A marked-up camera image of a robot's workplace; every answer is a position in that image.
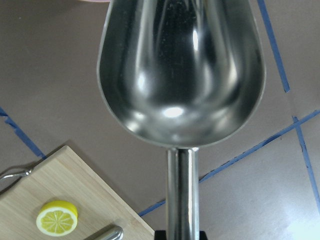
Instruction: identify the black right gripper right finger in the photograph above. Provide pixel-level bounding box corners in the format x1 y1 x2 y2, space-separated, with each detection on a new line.
199 230 208 240

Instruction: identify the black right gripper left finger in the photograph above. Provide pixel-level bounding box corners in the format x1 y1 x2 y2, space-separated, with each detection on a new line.
154 230 167 240

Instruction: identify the stainless steel ice scoop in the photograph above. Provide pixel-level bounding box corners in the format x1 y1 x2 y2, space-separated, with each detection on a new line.
97 0 266 240

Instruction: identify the lemon half slice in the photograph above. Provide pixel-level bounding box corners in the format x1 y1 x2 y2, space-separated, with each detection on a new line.
36 200 78 237

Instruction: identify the wooden cutting board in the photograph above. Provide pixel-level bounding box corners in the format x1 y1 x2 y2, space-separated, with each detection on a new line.
0 146 154 240

